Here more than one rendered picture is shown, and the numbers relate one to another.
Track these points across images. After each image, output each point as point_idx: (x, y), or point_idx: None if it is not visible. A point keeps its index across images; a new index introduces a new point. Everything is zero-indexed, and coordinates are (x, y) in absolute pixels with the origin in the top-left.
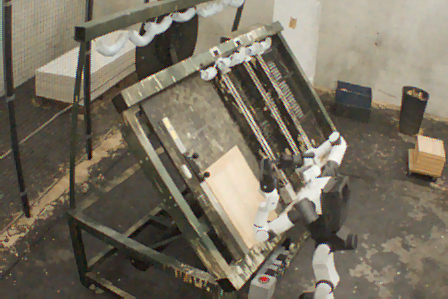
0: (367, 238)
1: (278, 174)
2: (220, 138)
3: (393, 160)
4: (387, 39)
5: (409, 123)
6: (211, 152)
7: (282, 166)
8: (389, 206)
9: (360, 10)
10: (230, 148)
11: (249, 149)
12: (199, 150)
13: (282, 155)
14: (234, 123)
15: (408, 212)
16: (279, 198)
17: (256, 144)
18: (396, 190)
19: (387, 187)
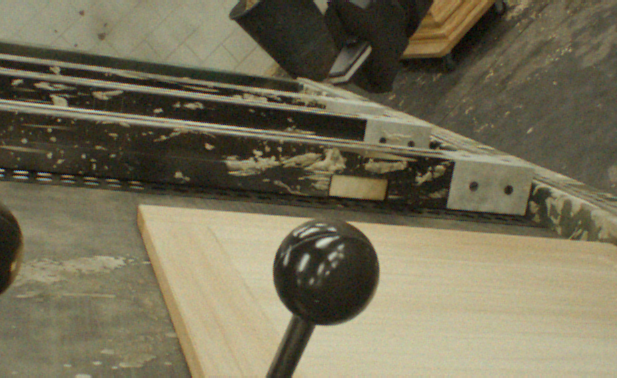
0: None
1: (387, 153)
2: (37, 241)
3: (385, 101)
4: (108, 1)
5: (314, 48)
6: (85, 307)
7: (391, 51)
8: (529, 112)
9: (6, 10)
10: (137, 236)
11: (197, 197)
12: None
13: (342, 4)
14: (18, 181)
15: (580, 66)
16: (493, 219)
17: (193, 159)
18: (482, 96)
19: (459, 116)
